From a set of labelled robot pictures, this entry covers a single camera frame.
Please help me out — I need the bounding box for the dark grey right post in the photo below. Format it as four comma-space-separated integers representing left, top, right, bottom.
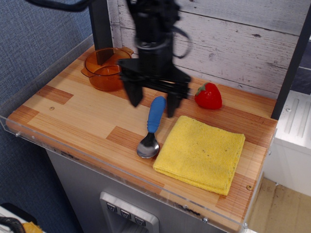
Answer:
271, 6, 311, 120

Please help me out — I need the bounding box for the yellow folded microfiber cloth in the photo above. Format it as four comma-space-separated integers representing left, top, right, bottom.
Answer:
153, 116, 245, 196

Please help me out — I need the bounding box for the yellow and black object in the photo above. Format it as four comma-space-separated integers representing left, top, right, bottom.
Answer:
0, 216, 44, 233

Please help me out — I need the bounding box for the red toy strawberry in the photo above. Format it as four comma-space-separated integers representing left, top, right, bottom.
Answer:
194, 83, 223, 110

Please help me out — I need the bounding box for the grey toy cabinet front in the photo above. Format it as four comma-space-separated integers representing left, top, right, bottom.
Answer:
47, 150, 222, 233

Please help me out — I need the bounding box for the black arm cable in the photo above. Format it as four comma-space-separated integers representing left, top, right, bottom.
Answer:
171, 25, 192, 59

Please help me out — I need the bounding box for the clear acrylic counter guard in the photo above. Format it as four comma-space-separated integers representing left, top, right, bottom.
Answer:
0, 37, 276, 233

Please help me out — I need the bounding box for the white toy sink unit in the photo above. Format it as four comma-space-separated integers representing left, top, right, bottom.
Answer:
263, 91, 311, 196

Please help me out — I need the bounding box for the silver dispenser button panel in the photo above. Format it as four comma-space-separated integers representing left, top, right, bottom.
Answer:
100, 191, 159, 233

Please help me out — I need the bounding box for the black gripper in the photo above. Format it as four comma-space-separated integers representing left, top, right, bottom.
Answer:
118, 41, 190, 118

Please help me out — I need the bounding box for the dark grey post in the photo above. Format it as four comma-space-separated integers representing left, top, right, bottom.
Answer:
271, 6, 311, 120
88, 0, 113, 51

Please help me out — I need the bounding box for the orange transparent plastic pot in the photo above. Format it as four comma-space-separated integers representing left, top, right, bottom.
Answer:
81, 47, 134, 91

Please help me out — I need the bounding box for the blue-handled metal spoon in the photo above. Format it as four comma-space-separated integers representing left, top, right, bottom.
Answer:
137, 96, 166, 159

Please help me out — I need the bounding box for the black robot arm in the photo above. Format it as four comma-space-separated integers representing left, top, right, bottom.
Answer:
118, 0, 191, 117

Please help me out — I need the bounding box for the dark grey left post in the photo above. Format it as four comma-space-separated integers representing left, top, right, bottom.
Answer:
88, 0, 113, 51

